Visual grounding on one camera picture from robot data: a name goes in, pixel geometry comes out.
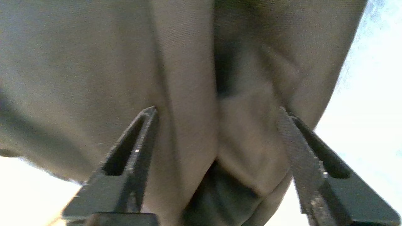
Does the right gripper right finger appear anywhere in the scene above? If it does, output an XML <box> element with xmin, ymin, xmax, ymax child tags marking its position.
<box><xmin>276</xmin><ymin>106</ymin><xmax>401</xmax><ymax>226</ymax></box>

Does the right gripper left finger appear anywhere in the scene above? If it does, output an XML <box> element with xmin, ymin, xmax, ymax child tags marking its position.
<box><xmin>61</xmin><ymin>105</ymin><xmax>159</xmax><ymax>226</ymax></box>

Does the black hoodie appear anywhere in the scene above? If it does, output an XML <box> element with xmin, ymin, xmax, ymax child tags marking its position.
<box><xmin>0</xmin><ymin>0</ymin><xmax>368</xmax><ymax>226</ymax></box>

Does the blue bed cover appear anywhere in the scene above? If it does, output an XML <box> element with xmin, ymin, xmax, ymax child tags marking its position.
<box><xmin>264</xmin><ymin>0</ymin><xmax>402</xmax><ymax>226</ymax></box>

